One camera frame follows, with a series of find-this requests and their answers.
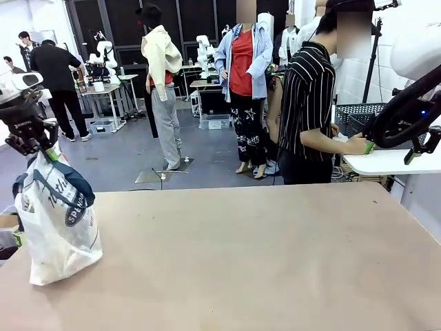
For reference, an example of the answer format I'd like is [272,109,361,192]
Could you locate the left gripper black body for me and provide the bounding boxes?
[5,112,48,142]

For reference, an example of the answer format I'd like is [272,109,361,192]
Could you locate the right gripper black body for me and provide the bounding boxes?
[384,106,430,138]

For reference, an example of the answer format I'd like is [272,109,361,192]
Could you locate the clear shopping bag navy handles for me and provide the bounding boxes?
[12,148,104,287]

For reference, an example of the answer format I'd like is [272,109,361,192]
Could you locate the person's right forearm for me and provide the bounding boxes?
[300,130,349,155]

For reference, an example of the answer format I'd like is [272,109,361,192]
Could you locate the person's right hand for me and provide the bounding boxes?
[346,136,368,156]

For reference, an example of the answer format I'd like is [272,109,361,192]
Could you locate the white side table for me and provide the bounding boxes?
[339,132,441,204]

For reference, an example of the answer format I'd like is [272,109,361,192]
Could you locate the wooden slat crate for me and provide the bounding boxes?
[339,161,392,183]

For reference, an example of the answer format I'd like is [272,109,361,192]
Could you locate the white bin under desk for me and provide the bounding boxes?
[90,120,116,134]

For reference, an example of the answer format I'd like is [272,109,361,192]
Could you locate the seated person in background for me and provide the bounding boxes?
[2,56,25,75]

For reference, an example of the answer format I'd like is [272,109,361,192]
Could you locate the man in black clothes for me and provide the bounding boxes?
[30,39,94,143]

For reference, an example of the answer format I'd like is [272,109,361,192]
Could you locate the black tripod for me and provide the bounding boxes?
[361,17,384,104]

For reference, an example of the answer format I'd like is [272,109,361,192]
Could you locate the brown cardboard box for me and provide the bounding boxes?
[0,213,20,232]

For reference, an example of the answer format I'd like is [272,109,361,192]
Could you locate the grey background desk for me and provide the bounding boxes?
[77,84,125,134]

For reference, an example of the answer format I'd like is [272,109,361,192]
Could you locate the person in striped black shirt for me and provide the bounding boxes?
[277,0,376,185]

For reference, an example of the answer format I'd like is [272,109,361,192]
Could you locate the dark haired person with glasses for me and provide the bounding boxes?
[17,30,41,52]

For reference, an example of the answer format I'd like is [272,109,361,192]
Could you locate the mannequin in white shirt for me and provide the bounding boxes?
[298,0,345,70]

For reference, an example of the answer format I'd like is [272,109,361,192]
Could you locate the grey metal floor plate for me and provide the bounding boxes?
[134,158,189,184]

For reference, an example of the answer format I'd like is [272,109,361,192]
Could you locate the small white background table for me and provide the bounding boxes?
[119,74,139,111]

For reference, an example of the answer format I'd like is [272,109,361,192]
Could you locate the person in white jacket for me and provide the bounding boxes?
[280,13,301,68]

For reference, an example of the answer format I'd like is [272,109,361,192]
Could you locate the mannequin cream jacket black hat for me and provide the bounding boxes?
[135,2,184,172]

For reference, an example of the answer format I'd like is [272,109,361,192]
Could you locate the white box black print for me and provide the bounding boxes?
[189,90,201,118]

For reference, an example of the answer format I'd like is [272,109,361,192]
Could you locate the person in red shirt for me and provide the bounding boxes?
[214,0,275,179]

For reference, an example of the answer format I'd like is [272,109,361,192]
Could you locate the clear plastic storage bin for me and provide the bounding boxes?
[198,113,232,130]

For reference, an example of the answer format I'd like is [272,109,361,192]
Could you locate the white dress form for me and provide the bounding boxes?
[257,12,275,39]

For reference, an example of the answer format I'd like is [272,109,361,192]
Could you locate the black monitor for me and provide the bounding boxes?
[199,90,231,115]

